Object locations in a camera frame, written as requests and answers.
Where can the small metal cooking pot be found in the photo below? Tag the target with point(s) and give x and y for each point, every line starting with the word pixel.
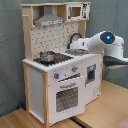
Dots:
pixel 47 56

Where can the black toy faucet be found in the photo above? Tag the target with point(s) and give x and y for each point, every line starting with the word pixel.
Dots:
pixel 71 38

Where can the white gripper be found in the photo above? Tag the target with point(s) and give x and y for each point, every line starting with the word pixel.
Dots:
pixel 81 43

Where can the toy microwave with door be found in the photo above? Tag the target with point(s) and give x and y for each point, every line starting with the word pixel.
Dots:
pixel 78 11

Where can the white oven door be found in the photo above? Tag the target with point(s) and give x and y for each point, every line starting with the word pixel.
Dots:
pixel 66 99

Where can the black toy stovetop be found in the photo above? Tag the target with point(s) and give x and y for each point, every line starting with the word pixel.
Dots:
pixel 59 58

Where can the right red stove knob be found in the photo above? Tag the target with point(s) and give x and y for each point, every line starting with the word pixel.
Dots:
pixel 74 69

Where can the left red stove knob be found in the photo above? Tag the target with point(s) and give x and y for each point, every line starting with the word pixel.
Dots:
pixel 56 75

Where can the white cabinet door with dispenser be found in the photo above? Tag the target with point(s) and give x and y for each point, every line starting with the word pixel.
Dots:
pixel 92 68

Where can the red stove knob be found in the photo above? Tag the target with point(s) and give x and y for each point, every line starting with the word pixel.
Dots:
pixel 56 75
pixel 74 69

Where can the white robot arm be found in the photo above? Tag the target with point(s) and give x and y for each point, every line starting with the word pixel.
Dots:
pixel 103 42

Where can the wooden toy kitchen unit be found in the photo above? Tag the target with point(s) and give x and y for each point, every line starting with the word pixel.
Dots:
pixel 59 80

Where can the grey toy sink basin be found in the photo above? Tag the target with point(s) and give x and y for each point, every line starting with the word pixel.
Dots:
pixel 75 52

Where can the grey range hood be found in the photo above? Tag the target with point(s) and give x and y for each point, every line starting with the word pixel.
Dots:
pixel 48 18

